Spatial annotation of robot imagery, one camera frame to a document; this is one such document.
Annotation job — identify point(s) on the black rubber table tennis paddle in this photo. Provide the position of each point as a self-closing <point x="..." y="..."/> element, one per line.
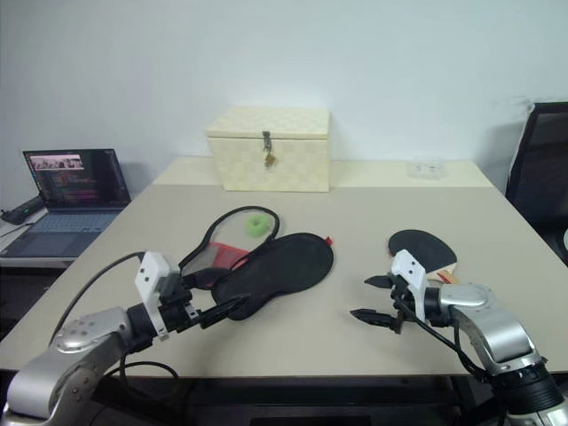
<point x="421" y="248"/>

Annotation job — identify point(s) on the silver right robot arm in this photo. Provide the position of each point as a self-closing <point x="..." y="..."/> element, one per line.
<point x="492" y="324"/>

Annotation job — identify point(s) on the black zippered paddle case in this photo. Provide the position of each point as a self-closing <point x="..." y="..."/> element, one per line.
<point x="288" y="266"/>

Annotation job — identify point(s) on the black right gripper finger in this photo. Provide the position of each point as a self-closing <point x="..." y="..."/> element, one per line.
<point x="379" y="282"/>
<point x="373" y="317"/>

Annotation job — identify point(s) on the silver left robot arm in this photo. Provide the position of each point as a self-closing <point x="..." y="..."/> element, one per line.
<point x="84" y="341"/>

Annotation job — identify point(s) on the clear plastic small box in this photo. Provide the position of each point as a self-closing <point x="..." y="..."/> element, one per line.
<point x="427" y="168"/>

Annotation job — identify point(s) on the green ball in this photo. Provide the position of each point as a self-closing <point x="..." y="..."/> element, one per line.
<point x="255" y="230"/>

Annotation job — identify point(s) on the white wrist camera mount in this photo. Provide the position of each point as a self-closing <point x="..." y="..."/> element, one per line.
<point x="153" y="270"/>
<point x="410" y="270"/>

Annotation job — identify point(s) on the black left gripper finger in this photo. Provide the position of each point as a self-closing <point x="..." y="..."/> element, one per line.
<point x="199" y="279"/>
<point x="219" y="313"/>

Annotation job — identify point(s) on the open grey laptop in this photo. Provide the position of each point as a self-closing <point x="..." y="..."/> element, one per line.
<point x="66" y="222"/>

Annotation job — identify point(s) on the red zipper pull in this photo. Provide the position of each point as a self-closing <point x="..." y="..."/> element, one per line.
<point x="328" y="241"/>

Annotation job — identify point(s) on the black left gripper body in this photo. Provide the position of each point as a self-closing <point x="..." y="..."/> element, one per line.
<point x="177" y="310"/>

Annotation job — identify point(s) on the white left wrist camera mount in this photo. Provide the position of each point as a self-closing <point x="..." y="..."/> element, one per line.
<point x="153" y="270"/>

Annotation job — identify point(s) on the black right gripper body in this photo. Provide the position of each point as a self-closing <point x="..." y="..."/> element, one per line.
<point x="403" y="306"/>

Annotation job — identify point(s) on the black handheld controller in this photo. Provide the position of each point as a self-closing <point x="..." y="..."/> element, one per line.
<point x="22" y="210"/>

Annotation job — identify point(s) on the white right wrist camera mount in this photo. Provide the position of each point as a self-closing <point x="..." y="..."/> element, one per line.
<point x="410" y="270"/>

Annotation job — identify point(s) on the black office chair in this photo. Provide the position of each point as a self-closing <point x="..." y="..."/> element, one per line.
<point x="541" y="177"/>

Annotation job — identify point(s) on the cream woven lidded box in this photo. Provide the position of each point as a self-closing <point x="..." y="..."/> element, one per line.
<point x="284" y="164"/>

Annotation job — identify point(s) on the metal box latch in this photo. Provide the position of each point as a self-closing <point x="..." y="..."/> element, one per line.
<point x="266" y="141"/>

